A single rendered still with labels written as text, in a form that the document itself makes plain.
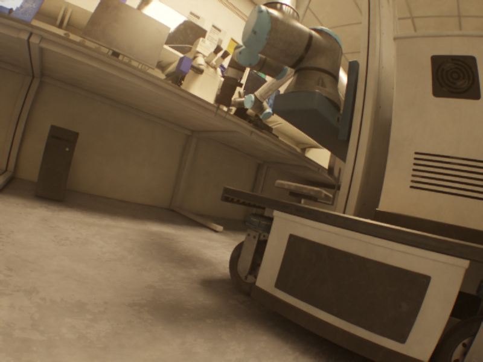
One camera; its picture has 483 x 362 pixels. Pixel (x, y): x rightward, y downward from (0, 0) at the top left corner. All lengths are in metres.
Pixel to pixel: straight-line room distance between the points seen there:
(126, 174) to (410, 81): 1.96
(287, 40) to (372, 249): 0.60
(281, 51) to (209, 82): 0.82
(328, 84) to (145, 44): 1.24
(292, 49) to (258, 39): 0.11
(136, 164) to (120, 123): 0.37
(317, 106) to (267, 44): 0.24
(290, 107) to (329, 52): 0.24
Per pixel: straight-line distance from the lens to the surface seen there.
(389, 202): 0.59
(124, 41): 1.66
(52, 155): 1.48
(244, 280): 0.82
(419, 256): 0.50
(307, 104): 0.70
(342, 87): 1.54
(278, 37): 0.76
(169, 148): 2.25
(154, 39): 1.75
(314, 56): 0.81
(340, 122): 0.81
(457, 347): 0.64
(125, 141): 2.09
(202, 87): 1.50
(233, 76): 1.20
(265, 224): 0.74
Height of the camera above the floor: 0.31
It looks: 3 degrees up
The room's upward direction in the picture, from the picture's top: 14 degrees clockwise
